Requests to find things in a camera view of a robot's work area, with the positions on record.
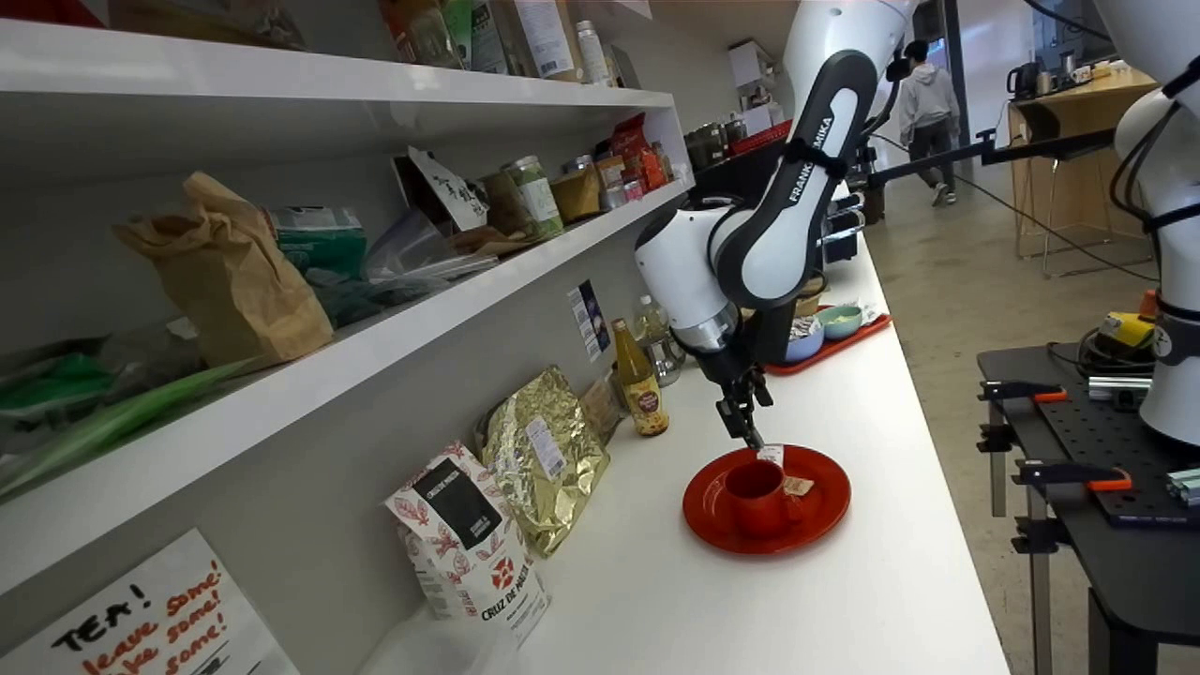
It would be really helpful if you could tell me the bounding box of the brown jar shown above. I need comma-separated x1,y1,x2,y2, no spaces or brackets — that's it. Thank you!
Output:
547,162,608,230

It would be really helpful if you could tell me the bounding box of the white and black card box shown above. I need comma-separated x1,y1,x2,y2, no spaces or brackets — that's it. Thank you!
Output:
390,144,497,235

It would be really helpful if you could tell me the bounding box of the brown paper bag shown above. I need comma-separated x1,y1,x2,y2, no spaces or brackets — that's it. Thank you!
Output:
115,167,337,369

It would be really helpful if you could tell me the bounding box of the white handwritten tea sign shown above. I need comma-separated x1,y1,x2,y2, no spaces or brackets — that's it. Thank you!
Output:
0,526,302,675

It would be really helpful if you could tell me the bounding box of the blue patterned bowl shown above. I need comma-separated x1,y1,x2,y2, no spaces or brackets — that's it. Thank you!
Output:
785,316,828,369

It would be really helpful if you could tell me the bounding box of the green cup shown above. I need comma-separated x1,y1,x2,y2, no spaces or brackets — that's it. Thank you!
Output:
818,300,873,340

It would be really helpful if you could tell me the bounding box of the yellow glass bottle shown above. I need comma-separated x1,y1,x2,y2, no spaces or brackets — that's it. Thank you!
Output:
608,316,677,441

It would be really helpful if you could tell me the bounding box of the white bag with black label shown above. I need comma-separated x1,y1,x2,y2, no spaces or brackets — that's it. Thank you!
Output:
383,440,557,640

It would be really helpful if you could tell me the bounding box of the yellow tool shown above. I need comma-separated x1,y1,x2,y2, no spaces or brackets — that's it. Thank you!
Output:
1099,309,1160,354

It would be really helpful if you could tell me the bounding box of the glass jar with green lid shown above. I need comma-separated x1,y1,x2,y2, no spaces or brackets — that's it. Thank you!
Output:
504,152,572,242

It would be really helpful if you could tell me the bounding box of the black boom pole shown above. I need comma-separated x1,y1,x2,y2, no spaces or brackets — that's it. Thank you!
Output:
868,122,1122,192

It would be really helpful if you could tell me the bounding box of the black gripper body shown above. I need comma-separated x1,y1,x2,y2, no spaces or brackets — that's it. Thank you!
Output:
693,340,775,425

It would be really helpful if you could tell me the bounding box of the black espresso machine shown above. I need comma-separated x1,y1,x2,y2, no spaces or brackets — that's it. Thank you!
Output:
682,116,873,272

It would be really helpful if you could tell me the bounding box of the teal packet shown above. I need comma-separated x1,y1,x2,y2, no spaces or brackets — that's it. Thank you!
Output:
268,202,372,279

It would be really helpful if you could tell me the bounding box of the small black wall card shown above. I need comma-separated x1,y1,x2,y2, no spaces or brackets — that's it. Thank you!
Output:
572,279,615,361

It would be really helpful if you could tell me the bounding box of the red serving tray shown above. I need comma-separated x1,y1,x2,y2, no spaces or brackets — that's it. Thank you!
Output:
762,311,898,377

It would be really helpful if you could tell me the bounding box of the gold foil bag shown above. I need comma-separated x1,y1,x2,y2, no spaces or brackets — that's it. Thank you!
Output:
477,362,615,561

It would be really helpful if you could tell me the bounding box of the orange round plate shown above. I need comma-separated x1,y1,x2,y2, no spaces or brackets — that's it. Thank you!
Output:
679,441,855,557

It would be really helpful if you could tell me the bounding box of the black breadboard table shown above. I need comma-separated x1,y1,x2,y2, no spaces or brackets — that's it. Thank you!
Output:
975,340,1200,675

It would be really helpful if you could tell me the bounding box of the wooden counter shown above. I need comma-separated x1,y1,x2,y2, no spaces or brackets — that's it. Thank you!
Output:
1009,59,1160,247

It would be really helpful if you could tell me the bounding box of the red packet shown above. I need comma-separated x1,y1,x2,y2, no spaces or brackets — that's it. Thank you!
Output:
610,112,677,200

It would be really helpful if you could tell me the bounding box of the green plastic packet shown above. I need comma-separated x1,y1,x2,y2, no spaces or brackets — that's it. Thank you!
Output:
0,354,268,502

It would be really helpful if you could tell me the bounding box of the orange ceramic cup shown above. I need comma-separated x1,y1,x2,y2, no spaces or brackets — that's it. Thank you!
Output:
722,457,809,542

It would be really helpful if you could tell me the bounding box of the orange handled black clamp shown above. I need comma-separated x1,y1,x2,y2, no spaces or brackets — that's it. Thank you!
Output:
1014,457,1138,497
975,374,1077,411

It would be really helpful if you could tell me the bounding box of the white wall shelf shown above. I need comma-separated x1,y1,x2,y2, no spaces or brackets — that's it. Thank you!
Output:
0,15,679,126
0,172,697,596

